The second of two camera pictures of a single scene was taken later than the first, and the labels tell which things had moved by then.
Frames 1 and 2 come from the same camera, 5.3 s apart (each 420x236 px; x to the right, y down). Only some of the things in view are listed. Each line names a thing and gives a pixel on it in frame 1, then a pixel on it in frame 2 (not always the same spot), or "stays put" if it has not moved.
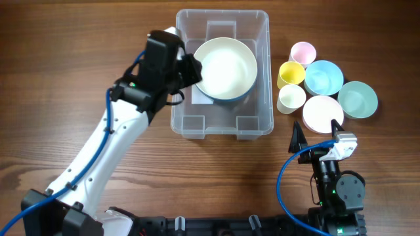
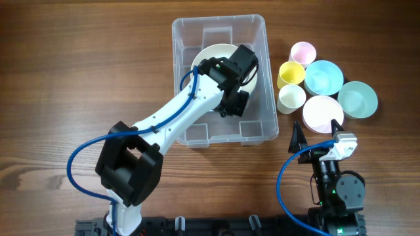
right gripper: (299, 140) stays put
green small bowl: (357, 99) stays put
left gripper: (194, 68) → (239, 107)
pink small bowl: (318, 112) stays put
